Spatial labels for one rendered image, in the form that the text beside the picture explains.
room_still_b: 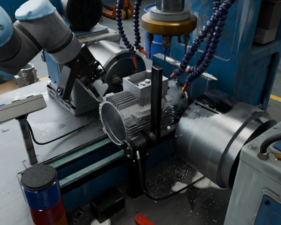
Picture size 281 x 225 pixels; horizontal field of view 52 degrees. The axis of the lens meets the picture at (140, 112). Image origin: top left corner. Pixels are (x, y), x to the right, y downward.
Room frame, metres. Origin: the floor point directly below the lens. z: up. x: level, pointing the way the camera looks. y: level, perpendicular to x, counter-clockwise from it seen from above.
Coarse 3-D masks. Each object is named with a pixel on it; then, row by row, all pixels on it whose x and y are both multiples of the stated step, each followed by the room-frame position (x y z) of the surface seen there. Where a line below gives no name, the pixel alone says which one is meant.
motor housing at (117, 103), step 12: (108, 96) 0.84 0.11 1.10; (120, 96) 0.83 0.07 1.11; (132, 96) 0.83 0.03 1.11; (108, 108) 0.88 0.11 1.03; (120, 108) 0.78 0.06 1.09; (132, 108) 0.80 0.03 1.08; (144, 108) 0.81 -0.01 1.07; (108, 120) 0.87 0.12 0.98; (120, 120) 0.89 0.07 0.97; (132, 120) 0.77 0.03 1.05; (168, 120) 0.84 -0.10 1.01; (108, 132) 0.84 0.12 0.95; (120, 132) 0.85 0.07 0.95; (132, 132) 0.74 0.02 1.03; (120, 144) 0.77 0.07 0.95
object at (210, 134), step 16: (208, 96) 0.73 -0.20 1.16; (224, 96) 0.73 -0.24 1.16; (192, 112) 0.69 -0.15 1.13; (208, 112) 0.67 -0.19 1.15; (224, 112) 0.65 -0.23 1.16; (240, 112) 0.64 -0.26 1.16; (256, 112) 0.64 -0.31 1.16; (176, 128) 0.69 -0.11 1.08; (192, 128) 0.65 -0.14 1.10; (208, 128) 0.63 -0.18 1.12; (224, 128) 0.61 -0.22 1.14; (240, 128) 0.60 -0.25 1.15; (256, 128) 0.59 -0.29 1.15; (176, 144) 0.67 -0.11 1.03; (192, 144) 0.63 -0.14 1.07; (208, 144) 0.60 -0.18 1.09; (224, 144) 0.57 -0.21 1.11; (240, 144) 0.56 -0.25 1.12; (192, 160) 0.62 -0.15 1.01; (208, 160) 0.58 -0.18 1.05; (224, 160) 0.56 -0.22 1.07; (208, 176) 0.58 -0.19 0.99; (224, 176) 0.55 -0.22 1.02
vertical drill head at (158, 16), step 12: (156, 0) 0.95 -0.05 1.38; (168, 0) 0.91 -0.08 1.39; (180, 0) 0.92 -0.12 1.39; (156, 12) 0.91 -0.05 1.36; (168, 12) 0.91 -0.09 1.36; (180, 12) 0.91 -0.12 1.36; (144, 24) 0.92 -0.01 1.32; (156, 24) 0.88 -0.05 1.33; (168, 24) 0.87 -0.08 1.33; (180, 24) 0.87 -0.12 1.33; (192, 24) 0.89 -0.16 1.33; (168, 36) 0.88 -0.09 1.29
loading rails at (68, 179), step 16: (96, 144) 0.82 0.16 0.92; (112, 144) 0.83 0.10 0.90; (160, 144) 0.85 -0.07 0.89; (48, 160) 0.72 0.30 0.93; (64, 160) 0.73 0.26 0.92; (80, 160) 0.75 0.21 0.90; (96, 160) 0.79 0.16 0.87; (112, 160) 0.72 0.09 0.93; (160, 160) 0.85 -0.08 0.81; (176, 160) 0.86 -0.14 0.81; (64, 176) 0.71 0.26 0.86; (80, 176) 0.65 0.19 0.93; (96, 176) 0.67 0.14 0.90; (112, 176) 0.71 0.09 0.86; (64, 192) 0.60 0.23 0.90; (80, 192) 0.64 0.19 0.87; (96, 192) 0.67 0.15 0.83
